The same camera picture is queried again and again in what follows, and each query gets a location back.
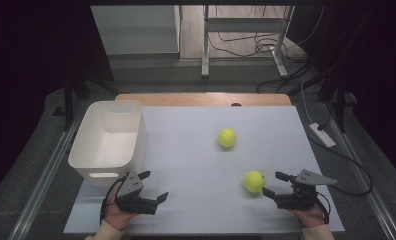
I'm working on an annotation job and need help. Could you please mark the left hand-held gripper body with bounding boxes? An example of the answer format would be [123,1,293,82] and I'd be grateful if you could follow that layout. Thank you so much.
[114,170,160,216]

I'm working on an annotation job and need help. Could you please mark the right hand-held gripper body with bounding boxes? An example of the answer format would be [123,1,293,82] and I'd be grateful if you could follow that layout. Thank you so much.
[274,168,339,211]

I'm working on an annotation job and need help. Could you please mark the yellow tennis ball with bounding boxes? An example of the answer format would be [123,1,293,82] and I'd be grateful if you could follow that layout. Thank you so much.
[217,127,238,149]
[243,170,267,194]

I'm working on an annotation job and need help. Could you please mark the white plastic bin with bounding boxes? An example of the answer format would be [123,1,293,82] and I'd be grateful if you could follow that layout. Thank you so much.
[67,100,148,188]

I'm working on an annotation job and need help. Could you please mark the person's left hand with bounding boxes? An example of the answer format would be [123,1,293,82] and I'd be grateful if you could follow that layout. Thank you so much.
[102,191,139,232]

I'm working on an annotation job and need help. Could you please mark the person's right hand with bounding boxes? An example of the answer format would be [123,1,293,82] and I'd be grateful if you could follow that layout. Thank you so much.
[287,203,327,229]

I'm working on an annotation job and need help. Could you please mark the white board mat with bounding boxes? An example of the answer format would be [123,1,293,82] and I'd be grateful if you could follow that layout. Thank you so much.
[63,105,346,234]

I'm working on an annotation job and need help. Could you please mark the white power strip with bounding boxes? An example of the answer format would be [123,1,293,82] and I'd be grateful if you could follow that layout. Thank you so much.
[308,122,337,149]

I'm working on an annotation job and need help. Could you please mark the black metal stand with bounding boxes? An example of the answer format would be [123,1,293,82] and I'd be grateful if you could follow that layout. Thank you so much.
[319,71,358,134]
[52,66,120,132]

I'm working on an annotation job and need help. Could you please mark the dark curtain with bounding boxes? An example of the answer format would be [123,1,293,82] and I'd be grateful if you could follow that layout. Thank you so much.
[285,0,396,188]
[0,0,114,201]

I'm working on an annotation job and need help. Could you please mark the white cabinet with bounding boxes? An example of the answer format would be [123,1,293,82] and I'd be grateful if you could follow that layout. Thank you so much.
[90,5,182,56]

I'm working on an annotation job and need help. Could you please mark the right hand-held gripper cable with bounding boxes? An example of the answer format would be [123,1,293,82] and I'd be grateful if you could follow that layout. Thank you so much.
[315,191,331,225]

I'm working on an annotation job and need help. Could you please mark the thin black power cable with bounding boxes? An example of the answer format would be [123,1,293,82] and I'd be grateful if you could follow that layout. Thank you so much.
[307,134,374,197]

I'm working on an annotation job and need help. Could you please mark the aluminium floor rail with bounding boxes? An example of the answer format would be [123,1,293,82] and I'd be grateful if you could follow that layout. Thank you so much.
[322,103,396,240]
[7,109,87,240]

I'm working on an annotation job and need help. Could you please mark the thick black floor cables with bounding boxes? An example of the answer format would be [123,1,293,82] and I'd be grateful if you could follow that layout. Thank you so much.
[256,63,324,96]

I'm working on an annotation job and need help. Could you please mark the tangle of thin floor cables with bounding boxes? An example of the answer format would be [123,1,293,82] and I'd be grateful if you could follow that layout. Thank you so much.
[207,5,325,64]

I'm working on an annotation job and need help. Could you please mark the white metal desk frame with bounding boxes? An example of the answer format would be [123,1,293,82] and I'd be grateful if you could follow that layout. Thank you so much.
[200,4,295,79]

